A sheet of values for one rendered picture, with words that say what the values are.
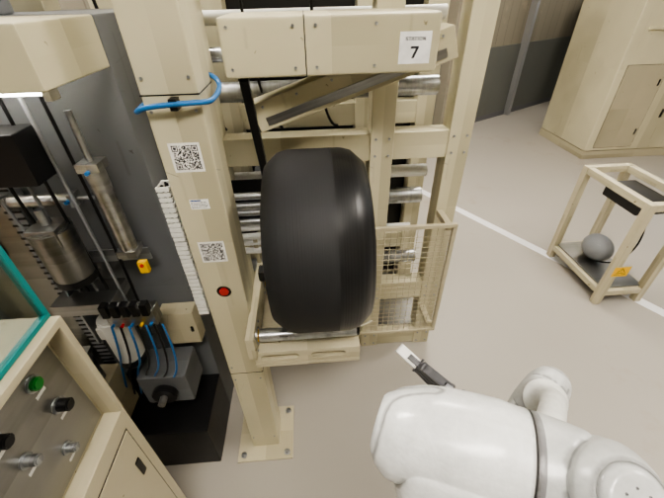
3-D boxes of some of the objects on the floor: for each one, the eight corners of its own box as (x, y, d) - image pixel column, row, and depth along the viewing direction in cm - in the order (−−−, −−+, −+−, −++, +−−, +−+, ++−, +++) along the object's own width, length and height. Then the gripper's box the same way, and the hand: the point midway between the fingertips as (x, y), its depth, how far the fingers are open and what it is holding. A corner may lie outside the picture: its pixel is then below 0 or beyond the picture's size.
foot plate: (237, 462, 170) (236, 460, 168) (244, 410, 191) (244, 407, 190) (292, 458, 171) (292, 456, 169) (293, 406, 192) (293, 403, 191)
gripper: (467, 422, 88) (394, 354, 94) (451, 420, 99) (386, 360, 106) (484, 398, 90) (411, 333, 96) (465, 399, 102) (401, 341, 108)
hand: (407, 356), depth 100 cm, fingers closed
